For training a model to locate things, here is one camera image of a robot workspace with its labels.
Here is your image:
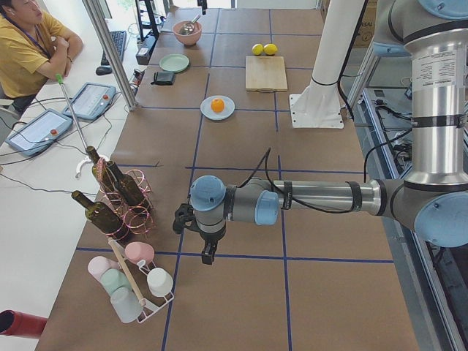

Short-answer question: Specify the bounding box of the dark wine bottle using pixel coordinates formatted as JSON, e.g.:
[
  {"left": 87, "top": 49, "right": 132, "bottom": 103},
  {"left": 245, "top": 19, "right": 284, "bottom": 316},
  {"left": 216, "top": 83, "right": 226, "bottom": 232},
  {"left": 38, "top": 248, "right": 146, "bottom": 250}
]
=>
[
  {"left": 72, "top": 190, "right": 129, "bottom": 240},
  {"left": 86, "top": 146, "right": 115, "bottom": 193},
  {"left": 107, "top": 160, "right": 150, "bottom": 209}
]

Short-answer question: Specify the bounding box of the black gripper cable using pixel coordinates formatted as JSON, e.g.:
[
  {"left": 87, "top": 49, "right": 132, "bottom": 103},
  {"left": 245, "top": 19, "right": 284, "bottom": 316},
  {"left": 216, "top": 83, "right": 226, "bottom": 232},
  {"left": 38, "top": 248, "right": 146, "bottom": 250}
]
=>
[{"left": 239, "top": 146, "right": 358, "bottom": 214}]

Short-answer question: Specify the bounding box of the bamboo cutting board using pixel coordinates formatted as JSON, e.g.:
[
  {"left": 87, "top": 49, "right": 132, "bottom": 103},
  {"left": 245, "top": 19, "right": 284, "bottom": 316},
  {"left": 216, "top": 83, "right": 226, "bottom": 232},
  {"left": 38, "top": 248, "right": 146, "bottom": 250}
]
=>
[{"left": 246, "top": 56, "right": 288, "bottom": 92}]

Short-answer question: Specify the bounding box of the yellow lemon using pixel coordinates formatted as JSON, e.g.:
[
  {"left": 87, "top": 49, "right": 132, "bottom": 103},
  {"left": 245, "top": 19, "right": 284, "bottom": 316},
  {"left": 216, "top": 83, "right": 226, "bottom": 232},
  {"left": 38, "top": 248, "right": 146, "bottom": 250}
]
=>
[
  {"left": 252, "top": 43, "right": 264, "bottom": 56},
  {"left": 263, "top": 43, "right": 278, "bottom": 56}
]

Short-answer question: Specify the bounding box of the aluminium frame post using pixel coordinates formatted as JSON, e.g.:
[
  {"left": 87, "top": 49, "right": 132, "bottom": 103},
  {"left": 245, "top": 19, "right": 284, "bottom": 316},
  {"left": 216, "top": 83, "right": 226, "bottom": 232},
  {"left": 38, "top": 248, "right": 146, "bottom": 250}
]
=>
[{"left": 82, "top": 0, "right": 137, "bottom": 111}]

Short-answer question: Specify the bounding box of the black keyboard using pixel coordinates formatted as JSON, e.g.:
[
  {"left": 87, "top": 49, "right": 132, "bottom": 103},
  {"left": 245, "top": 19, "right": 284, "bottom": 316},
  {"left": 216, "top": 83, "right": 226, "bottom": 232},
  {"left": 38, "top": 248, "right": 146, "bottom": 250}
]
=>
[{"left": 100, "top": 30, "right": 128, "bottom": 67}]

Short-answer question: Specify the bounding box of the pale pink cup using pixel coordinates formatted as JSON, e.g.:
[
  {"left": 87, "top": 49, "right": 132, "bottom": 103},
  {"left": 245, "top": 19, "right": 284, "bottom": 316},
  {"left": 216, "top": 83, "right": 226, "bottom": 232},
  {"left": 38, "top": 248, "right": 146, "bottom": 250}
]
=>
[{"left": 88, "top": 256, "right": 120, "bottom": 282}]

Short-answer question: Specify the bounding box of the light blue plate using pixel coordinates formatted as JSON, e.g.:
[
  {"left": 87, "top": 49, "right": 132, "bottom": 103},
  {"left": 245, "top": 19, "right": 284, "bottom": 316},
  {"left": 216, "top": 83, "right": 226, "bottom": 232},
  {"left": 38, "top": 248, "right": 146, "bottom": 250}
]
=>
[{"left": 200, "top": 95, "right": 235, "bottom": 121}]

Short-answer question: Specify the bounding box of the black computer mouse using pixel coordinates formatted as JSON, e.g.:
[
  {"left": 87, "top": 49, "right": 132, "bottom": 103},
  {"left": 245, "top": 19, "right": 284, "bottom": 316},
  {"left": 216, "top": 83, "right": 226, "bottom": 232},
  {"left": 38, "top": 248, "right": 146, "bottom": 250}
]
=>
[{"left": 95, "top": 66, "right": 113, "bottom": 76}]

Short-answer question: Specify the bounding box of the light blue cup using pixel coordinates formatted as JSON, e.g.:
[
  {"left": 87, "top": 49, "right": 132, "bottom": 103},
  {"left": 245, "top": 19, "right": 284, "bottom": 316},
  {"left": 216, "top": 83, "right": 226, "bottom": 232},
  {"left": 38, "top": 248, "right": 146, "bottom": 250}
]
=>
[{"left": 110, "top": 287, "right": 143, "bottom": 323}]

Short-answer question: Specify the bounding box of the copper wire bottle rack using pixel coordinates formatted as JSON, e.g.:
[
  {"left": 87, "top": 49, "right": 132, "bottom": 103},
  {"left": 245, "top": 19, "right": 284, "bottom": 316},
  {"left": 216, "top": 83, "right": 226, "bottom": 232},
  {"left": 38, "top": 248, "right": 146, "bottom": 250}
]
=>
[{"left": 92, "top": 156, "right": 154, "bottom": 237}]

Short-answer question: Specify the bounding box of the pink bowl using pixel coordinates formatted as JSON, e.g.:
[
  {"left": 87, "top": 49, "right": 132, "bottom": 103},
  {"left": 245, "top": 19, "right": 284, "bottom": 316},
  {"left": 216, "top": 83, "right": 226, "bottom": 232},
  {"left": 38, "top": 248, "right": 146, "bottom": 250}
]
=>
[{"left": 172, "top": 20, "right": 202, "bottom": 46}]

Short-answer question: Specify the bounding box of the green plate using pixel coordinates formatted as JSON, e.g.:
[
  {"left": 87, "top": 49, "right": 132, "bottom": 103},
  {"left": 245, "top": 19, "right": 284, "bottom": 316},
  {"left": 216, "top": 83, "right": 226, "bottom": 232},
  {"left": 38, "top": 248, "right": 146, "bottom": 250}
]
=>
[{"left": 159, "top": 53, "right": 190, "bottom": 73}]

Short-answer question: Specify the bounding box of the white cup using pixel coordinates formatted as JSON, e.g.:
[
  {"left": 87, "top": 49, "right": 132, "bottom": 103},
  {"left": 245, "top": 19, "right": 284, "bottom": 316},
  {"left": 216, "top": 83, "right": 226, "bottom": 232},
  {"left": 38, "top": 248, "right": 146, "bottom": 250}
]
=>
[{"left": 147, "top": 268, "right": 173, "bottom": 298}]

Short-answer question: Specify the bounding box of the teach pendant tablet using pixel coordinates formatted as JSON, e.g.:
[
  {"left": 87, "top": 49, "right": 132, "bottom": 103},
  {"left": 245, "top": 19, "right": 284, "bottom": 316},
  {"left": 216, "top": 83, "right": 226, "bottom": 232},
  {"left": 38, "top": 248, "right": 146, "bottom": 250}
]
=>
[
  {"left": 70, "top": 82, "right": 116, "bottom": 121},
  {"left": 6, "top": 109, "right": 72, "bottom": 156}
]

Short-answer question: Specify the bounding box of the orange fruit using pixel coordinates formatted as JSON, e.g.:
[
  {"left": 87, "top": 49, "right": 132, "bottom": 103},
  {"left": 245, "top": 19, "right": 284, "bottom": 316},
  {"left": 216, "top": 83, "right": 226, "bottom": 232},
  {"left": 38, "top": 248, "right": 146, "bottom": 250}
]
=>
[{"left": 211, "top": 98, "right": 225, "bottom": 113}]

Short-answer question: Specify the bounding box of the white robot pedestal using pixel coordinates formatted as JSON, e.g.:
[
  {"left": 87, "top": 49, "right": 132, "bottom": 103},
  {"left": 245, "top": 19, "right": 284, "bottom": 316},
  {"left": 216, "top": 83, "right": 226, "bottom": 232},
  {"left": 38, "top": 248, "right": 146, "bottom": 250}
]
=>
[{"left": 290, "top": 0, "right": 367, "bottom": 129}]

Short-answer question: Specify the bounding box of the silver reacher stick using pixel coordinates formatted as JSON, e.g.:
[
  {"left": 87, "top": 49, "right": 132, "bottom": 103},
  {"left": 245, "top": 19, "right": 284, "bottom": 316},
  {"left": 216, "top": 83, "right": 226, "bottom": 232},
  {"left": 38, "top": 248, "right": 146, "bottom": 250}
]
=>
[{"left": 56, "top": 74, "right": 88, "bottom": 148}]

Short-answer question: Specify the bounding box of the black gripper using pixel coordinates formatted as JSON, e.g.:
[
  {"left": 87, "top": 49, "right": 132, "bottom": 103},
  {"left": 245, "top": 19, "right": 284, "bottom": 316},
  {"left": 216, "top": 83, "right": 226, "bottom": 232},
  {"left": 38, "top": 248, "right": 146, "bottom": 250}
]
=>
[{"left": 200, "top": 225, "right": 226, "bottom": 265}]

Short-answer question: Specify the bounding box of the metal scoop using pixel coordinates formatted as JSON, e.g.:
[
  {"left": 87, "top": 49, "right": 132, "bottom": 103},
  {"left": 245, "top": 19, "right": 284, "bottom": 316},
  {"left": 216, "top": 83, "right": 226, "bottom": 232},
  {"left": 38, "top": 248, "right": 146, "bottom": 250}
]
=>
[{"left": 178, "top": 15, "right": 201, "bottom": 35}]

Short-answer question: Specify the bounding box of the dark folded cloth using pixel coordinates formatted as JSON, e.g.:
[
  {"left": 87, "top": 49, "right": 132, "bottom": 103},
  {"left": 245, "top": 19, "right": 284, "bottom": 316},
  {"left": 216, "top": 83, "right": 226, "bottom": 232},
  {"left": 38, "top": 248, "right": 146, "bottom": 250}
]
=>
[{"left": 151, "top": 72, "right": 176, "bottom": 86}]

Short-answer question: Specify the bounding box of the green cup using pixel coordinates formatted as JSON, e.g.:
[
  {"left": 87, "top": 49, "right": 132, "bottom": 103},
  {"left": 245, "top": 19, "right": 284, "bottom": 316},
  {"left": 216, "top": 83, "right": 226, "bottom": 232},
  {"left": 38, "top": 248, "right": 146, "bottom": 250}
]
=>
[{"left": 99, "top": 268, "right": 131, "bottom": 295}]

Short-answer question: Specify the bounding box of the red cylinder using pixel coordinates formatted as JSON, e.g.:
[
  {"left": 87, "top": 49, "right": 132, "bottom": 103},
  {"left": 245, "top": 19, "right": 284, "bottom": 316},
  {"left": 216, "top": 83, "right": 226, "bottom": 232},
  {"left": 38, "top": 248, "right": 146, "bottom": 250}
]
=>
[{"left": 1, "top": 310, "right": 48, "bottom": 339}]

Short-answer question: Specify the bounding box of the person in yellow shirt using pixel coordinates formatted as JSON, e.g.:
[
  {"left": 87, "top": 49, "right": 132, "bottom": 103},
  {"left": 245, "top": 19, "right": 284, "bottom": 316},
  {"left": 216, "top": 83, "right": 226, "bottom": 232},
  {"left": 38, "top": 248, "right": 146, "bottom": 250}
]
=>
[{"left": 1, "top": 1, "right": 83, "bottom": 114}]

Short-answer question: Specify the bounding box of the white wire cup rack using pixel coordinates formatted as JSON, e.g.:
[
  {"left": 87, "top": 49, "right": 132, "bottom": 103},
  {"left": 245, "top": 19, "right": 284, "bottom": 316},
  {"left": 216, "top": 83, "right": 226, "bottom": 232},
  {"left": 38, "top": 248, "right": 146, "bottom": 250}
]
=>
[{"left": 108, "top": 239, "right": 174, "bottom": 324}]

